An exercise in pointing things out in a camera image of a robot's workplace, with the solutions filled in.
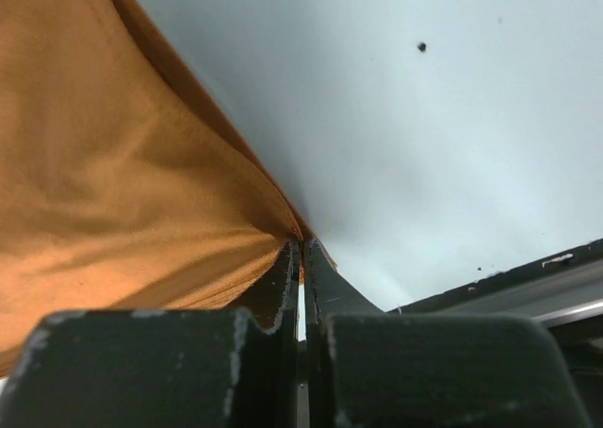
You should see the orange cloth napkin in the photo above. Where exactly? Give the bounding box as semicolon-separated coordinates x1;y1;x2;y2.
1;0;312;375

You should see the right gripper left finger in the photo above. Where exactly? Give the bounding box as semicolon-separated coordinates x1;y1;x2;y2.
1;242;300;427

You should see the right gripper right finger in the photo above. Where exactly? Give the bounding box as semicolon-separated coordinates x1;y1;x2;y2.
303;242;594;427

